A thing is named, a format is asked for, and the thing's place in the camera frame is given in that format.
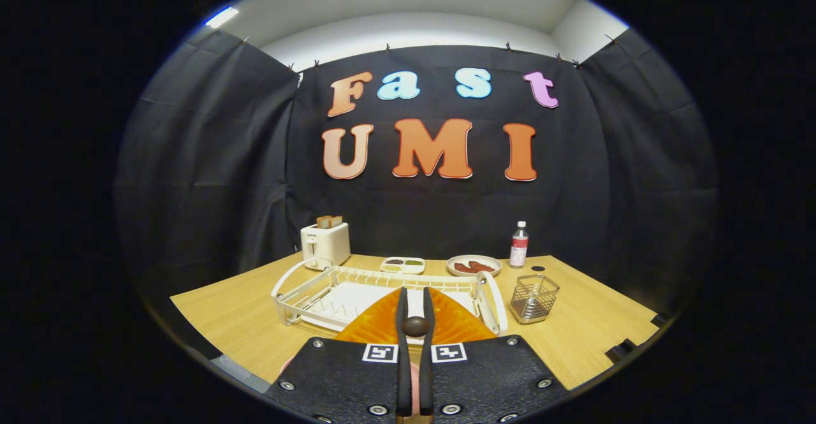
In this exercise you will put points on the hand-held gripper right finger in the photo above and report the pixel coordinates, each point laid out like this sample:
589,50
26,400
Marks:
491,379

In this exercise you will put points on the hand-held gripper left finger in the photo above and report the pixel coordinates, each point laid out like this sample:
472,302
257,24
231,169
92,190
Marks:
344,379

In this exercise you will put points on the pink plate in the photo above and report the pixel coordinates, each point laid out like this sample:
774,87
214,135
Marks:
415,389

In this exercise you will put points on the brown wooden spoon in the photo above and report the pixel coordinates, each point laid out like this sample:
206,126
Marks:
415,326

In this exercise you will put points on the white plate with meat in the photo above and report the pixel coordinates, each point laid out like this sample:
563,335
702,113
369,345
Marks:
473,266

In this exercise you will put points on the white divided condiment tray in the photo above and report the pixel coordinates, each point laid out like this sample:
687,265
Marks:
403,265

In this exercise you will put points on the clear bottle with red label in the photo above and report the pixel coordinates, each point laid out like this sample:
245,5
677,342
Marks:
519,248

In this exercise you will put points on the black table clamp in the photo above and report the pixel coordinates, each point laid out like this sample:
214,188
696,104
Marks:
621,349
660,320

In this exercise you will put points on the white toaster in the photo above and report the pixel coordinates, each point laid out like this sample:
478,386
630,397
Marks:
326,245

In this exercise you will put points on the black backdrop cloth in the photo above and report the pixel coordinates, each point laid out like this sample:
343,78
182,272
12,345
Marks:
210,175

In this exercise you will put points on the ceiling light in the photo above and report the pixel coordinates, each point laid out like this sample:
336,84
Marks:
222,16

